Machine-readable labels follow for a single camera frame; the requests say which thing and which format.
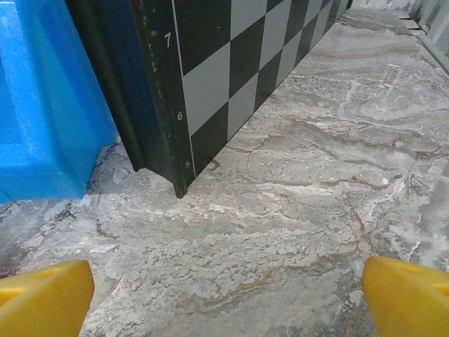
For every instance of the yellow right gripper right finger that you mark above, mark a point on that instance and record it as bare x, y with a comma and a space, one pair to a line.
410, 302

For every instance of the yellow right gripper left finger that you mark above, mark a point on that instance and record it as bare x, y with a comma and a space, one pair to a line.
42, 302

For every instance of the blue three-compartment plastic bin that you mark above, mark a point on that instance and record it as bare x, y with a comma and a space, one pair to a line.
42, 105

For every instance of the black folded chessboard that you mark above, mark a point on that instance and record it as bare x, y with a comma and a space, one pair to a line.
245, 52

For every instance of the aluminium side rail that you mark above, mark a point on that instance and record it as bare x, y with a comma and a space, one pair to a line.
435, 31

